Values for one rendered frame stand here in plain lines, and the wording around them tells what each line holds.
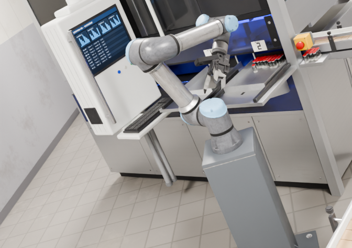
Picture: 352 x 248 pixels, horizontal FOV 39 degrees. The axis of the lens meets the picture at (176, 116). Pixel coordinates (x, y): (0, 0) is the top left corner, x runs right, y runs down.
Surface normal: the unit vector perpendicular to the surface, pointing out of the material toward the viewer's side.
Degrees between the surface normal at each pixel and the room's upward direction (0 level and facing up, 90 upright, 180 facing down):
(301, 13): 90
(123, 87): 90
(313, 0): 90
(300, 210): 0
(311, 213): 0
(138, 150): 90
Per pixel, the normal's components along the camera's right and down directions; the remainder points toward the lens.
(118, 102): 0.72, -0.03
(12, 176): 0.92, -0.29
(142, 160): -0.57, 0.51
